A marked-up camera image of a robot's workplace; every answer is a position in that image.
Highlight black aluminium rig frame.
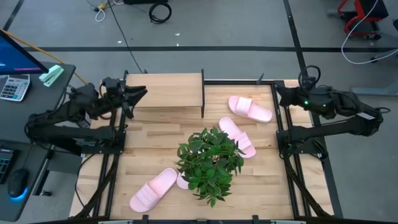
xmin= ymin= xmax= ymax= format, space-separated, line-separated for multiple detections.
xmin=74 ymin=79 xmax=345 ymax=224

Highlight long black floor cable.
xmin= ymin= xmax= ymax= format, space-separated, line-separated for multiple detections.
xmin=106 ymin=0 xmax=146 ymax=74

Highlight black equipment box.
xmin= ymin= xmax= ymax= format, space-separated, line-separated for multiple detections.
xmin=123 ymin=0 xmax=169 ymax=5

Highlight yellow cable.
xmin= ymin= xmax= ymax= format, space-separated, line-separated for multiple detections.
xmin=0 ymin=29 xmax=90 ymax=85

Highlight red and black cart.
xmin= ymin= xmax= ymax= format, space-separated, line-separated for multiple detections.
xmin=337 ymin=0 xmax=389 ymax=40

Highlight grey metal stand foot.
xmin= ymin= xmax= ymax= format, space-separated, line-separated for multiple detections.
xmin=350 ymin=81 xmax=398 ymax=96

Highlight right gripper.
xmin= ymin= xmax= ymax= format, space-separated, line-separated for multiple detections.
xmin=275 ymin=85 xmax=332 ymax=112

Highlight pink rubber slide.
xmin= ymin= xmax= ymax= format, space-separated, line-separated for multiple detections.
xmin=218 ymin=116 xmax=257 ymax=160
xmin=228 ymin=95 xmax=274 ymax=124
xmin=129 ymin=167 xmax=178 ymax=213
xmin=176 ymin=172 xmax=190 ymax=190

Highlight green artificial plant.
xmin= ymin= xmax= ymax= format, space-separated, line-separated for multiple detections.
xmin=175 ymin=126 xmax=246 ymax=208

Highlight black computer monitor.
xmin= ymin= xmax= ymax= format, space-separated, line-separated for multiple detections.
xmin=0 ymin=28 xmax=50 ymax=76

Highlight long white cable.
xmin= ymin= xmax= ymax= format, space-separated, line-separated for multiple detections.
xmin=341 ymin=0 xmax=398 ymax=65

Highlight wooden shelf with black legs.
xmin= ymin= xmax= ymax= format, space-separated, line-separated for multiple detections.
xmin=123 ymin=68 xmax=205 ymax=119

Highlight grey desk calculator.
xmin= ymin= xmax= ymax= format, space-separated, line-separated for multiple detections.
xmin=0 ymin=73 xmax=31 ymax=103

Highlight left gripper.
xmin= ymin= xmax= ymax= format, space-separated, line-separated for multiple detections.
xmin=98 ymin=85 xmax=148 ymax=110

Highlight mint green stapler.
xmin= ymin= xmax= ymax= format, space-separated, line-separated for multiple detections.
xmin=38 ymin=64 xmax=65 ymax=88

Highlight short white cable loop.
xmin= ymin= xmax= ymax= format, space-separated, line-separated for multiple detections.
xmin=95 ymin=7 xmax=107 ymax=23

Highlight black office desk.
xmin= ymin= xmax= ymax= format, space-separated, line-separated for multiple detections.
xmin=0 ymin=61 xmax=83 ymax=222

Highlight coiled black cable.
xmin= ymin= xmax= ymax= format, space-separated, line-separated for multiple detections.
xmin=148 ymin=2 xmax=173 ymax=25

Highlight black computer mouse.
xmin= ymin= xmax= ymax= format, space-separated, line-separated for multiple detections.
xmin=7 ymin=168 xmax=30 ymax=200

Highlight black computer keyboard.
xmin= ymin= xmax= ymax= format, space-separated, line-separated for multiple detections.
xmin=0 ymin=148 xmax=18 ymax=184

